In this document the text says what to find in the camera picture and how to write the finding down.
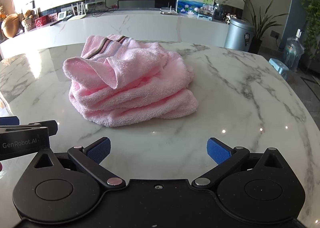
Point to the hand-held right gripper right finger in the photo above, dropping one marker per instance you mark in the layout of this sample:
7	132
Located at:
220	151

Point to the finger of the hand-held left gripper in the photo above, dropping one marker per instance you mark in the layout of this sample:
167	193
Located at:
52	129
8	120

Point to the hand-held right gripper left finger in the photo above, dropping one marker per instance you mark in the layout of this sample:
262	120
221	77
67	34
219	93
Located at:
98	151

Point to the pink striped towel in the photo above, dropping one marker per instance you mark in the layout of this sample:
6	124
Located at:
130	85

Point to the golden acorn ornament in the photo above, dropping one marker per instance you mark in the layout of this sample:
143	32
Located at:
10	26

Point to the red box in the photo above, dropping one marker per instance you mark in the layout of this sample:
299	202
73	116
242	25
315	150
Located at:
40	22

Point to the brown teddy bear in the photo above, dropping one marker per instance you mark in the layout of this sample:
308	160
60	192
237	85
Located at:
28	19

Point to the light blue plastic stool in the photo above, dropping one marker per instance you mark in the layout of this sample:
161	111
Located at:
278	65

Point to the black pen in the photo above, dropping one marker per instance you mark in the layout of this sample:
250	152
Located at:
58	22

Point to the white thermometer clock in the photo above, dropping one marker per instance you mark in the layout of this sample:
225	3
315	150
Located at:
62	16

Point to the potted long-leaf plant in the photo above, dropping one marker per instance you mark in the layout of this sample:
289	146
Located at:
257	42

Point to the white router with antennas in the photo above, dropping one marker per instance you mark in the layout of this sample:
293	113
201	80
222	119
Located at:
77	16

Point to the silver trash can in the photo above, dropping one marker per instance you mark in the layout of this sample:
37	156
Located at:
237	35

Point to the clear water bottle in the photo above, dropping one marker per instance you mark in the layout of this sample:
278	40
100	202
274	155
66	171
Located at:
293	52

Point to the white power strip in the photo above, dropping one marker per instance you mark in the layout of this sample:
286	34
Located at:
96	5

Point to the cow figurine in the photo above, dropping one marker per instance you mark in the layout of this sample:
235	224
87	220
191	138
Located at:
229	19

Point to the white marble console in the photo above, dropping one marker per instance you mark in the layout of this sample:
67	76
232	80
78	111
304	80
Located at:
150	27

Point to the dark glass jar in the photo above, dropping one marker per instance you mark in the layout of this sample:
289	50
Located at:
221	12

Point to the flat white device with antenna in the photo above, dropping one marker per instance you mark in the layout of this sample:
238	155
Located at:
168	12

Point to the lotus pond painting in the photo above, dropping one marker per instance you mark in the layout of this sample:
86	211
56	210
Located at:
192	0

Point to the green vine plant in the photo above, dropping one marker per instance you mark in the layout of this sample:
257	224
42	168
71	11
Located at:
311	17

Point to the wall socket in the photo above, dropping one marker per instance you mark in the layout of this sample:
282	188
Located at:
275	34

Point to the small photo frame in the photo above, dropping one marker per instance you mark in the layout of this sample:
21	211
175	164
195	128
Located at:
205	12

